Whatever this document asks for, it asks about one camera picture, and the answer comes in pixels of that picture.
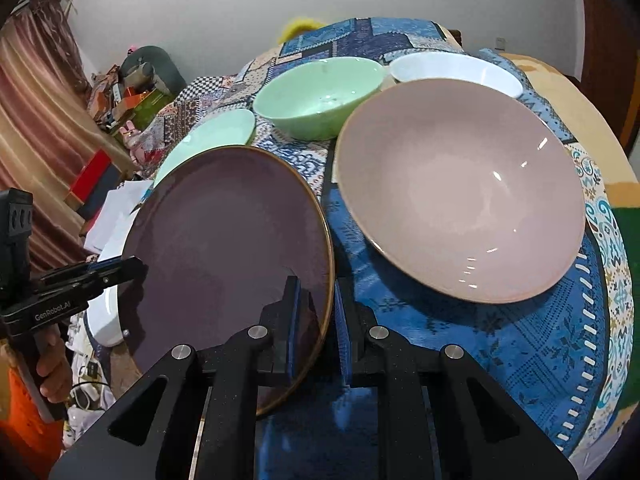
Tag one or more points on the white wall socket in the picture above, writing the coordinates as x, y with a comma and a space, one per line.
499, 42

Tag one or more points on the red box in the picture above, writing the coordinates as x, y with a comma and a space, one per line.
90, 175

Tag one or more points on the pink bunny toy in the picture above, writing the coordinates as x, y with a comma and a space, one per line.
131, 133

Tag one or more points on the brown wooden door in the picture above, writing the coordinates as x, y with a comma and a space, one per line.
610, 35

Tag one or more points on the green box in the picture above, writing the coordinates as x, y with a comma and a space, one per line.
150, 107

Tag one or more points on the pile of boxes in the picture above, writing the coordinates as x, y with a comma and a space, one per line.
107, 95

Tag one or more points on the brown striped curtain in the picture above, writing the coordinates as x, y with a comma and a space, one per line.
30, 110

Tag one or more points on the green plate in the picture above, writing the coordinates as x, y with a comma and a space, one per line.
220, 132

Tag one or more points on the person's left forearm orange sleeve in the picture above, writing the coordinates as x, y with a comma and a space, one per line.
15, 410

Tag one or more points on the white round object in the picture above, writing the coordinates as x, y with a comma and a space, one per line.
100, 320

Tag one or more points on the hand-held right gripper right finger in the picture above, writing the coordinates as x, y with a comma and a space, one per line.
345, 330

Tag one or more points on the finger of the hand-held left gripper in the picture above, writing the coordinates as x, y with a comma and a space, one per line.
125, 271
107, 262

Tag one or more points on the patchwork printed blanket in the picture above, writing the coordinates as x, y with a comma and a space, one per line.
450, 360

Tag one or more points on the green bowl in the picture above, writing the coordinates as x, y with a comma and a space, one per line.
310, 90

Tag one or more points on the dark blue box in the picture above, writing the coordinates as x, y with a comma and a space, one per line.
102, 191

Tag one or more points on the purple plate with brown rim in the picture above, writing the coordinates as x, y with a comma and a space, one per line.
215, 240

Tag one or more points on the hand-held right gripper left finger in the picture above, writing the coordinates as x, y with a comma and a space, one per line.
295, 310

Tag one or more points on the person's left hand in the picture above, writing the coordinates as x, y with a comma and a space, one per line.
50, 362

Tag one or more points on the pink bowl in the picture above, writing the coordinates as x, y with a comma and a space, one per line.
450, 185

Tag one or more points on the light grey folded cloth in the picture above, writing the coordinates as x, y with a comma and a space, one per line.
120, 210

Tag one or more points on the white bowl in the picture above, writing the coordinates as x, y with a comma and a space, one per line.
450, 67

